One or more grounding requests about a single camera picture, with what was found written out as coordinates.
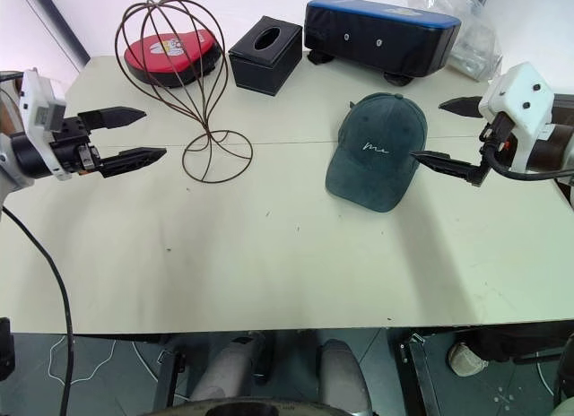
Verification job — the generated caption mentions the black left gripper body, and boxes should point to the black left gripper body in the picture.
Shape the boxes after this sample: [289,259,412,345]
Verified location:
[48,112,106,177]

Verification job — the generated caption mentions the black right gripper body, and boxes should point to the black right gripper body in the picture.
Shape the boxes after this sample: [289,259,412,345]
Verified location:
[465,112,516,188]

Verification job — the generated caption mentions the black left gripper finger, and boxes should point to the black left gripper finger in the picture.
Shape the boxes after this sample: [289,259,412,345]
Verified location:
[78,105,147,133]
[96,146,168,180]

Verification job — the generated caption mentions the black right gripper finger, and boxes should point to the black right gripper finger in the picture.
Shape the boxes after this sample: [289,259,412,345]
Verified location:
[409,150,477,181]
[439,96,484,119]

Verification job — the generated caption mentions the dark green baseball cap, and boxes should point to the dark green baseball cap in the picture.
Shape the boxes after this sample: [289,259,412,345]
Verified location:
[324,91,429,213]

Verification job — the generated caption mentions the red and black pad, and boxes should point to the red and black pad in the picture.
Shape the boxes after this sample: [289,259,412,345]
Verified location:
[122,31,226,88]

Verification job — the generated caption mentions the clear plastic bag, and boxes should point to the clear plastic bag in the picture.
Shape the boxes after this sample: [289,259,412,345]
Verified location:
[404,0,510,83]

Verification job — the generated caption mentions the black case with blue lid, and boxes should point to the black case with blue lid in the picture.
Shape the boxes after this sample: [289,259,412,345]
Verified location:
[303,0,463,86]

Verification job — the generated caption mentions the black leather tissue box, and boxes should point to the black leather tissue box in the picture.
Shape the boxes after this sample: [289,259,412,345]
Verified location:
[227,15,304,97]

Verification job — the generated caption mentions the white shoe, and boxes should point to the white shoe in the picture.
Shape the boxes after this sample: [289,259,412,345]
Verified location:
[448,341,491,377]

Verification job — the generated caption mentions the black table leg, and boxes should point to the black table leg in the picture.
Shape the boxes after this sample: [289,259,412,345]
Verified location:
[154,334,186,416]
[393,329,432,416]

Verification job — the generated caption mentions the black block under table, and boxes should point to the black block under table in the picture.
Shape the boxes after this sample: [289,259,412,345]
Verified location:
[0,316,17,382]

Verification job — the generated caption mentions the grey rounded leg shape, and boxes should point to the grey rounded leg shape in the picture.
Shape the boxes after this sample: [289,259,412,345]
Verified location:
[317,338,374,416]
[190,334,275,404]

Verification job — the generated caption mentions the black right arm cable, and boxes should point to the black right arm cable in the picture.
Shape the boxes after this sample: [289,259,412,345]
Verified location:
[484,144,573,183]

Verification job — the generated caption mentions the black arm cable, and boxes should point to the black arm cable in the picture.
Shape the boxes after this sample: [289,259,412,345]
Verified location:
[484,144,573,183]
[0,205,75,416]

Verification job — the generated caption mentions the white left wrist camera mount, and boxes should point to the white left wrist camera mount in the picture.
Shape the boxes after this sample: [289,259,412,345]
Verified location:
[17,67,69,182]

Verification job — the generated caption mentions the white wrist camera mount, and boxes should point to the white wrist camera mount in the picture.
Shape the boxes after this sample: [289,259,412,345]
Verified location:
[476,62,558,174]
[17,67,69,182]

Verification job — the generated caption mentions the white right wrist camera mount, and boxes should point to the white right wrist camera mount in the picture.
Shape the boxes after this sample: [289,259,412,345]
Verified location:
[476,62,558,174]

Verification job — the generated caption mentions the brown wire hat stand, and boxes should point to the brown wire hat stand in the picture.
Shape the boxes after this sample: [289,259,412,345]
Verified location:
[113,0,255,185]

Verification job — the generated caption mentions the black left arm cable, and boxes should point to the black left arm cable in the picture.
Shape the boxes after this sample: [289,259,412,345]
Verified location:
[0,205,75,416]

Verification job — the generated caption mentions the white floor cable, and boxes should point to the white floor cable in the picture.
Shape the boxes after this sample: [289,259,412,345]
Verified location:
[46,334,118,386]

